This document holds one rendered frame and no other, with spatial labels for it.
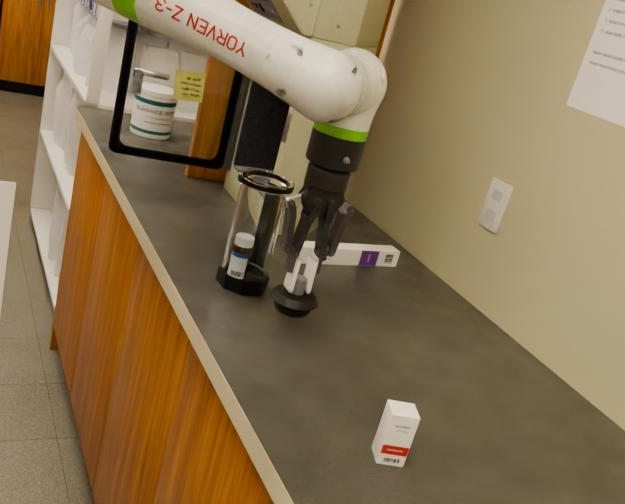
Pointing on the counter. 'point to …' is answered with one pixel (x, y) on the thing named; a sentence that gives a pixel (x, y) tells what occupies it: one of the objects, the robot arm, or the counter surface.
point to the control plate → (267, 9)
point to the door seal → (161, 154)
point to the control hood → (296, 14)
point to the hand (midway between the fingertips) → (301, 272)
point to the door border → (165, 152)
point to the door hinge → (237, 123)
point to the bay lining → (261, 129)
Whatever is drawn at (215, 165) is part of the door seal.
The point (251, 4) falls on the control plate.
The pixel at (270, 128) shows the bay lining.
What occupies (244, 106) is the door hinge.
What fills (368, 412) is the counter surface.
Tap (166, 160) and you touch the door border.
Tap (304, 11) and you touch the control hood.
